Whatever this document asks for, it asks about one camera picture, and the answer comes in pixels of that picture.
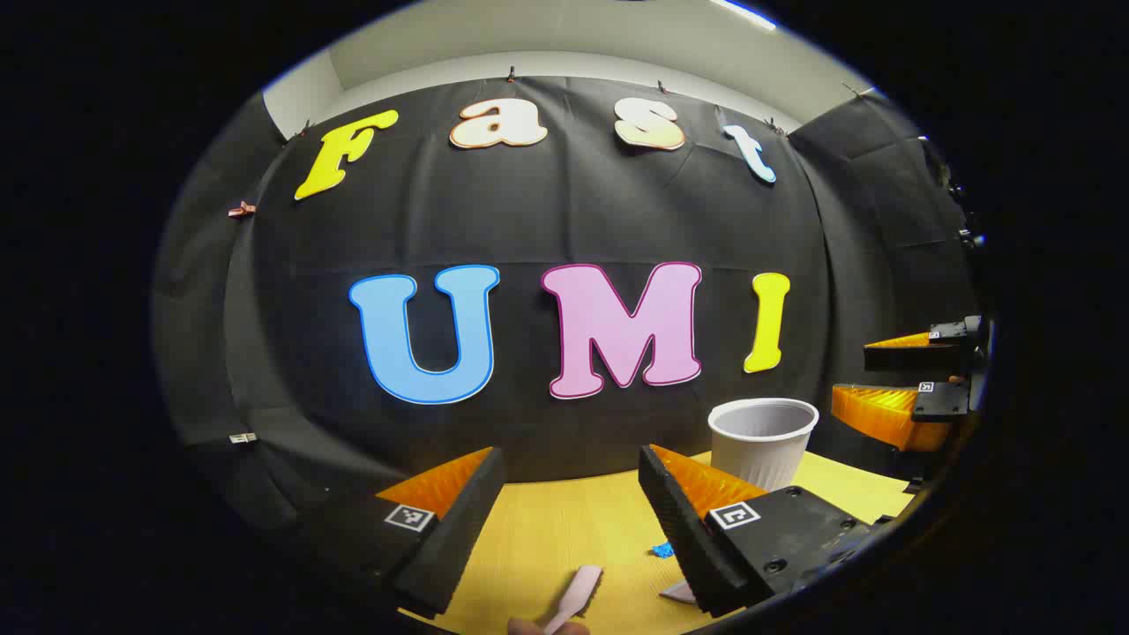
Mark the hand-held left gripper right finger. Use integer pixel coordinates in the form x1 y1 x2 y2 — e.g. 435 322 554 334
637 444 893 618

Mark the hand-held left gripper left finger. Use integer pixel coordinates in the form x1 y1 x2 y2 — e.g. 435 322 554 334
300 445 505 618

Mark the small grey broom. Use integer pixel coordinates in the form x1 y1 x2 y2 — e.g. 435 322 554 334
541 564 604 635

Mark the grey ribbed garbage bin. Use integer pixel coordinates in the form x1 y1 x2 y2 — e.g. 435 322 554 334
707 397 820 493

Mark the yellow wooden desktop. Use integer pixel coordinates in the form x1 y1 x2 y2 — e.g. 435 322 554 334
401 448 918 635

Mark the black backdrop cloth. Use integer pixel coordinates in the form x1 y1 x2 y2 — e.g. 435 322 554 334
150 75 982 548

